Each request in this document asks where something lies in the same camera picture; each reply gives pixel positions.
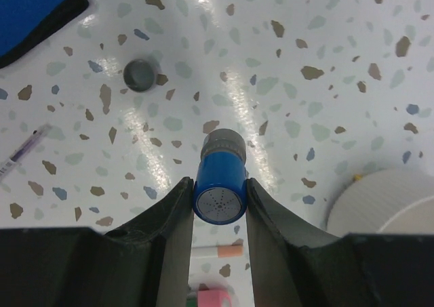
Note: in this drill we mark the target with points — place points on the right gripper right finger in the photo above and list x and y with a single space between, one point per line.
294 263

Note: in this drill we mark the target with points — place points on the round white divided organizer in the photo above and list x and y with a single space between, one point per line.
391 201

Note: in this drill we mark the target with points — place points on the blue fabric pouch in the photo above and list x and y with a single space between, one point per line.
27 23

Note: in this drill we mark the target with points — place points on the pink cap clear tube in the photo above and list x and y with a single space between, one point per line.
209 297

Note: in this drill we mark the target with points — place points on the blue cylindrical stamp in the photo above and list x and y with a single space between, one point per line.
219 195

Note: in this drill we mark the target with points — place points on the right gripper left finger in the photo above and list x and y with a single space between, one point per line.
144 262

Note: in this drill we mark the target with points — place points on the small grey round cap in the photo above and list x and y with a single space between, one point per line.
139 75

